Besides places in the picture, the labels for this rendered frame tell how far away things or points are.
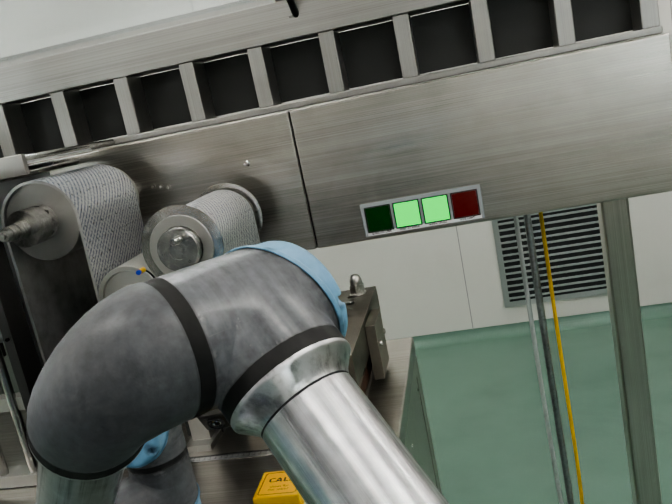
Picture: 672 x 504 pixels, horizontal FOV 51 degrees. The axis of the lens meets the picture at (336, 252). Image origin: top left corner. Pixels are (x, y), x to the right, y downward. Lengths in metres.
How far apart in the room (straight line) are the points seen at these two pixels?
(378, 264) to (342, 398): 3.40
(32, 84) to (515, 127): 1.03
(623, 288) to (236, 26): 1.03
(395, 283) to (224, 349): 3.43
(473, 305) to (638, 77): 2.64
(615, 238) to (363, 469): 1.24
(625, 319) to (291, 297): 1.26
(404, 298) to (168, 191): 2.55
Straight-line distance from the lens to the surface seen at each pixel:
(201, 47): 1.53
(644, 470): 1.91
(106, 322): 0.53
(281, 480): 1.08
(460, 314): 3.99
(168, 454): 0.89
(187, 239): 1.20
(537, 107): 1.45
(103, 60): 1.62
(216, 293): 0.54
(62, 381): 0.55
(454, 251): 3.88
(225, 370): 0.54
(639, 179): 1.50
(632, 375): 1.79
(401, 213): 1.46
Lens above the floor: 1.44
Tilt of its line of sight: 12 degrees down
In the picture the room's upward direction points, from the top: 12 degrees counter-clockwise
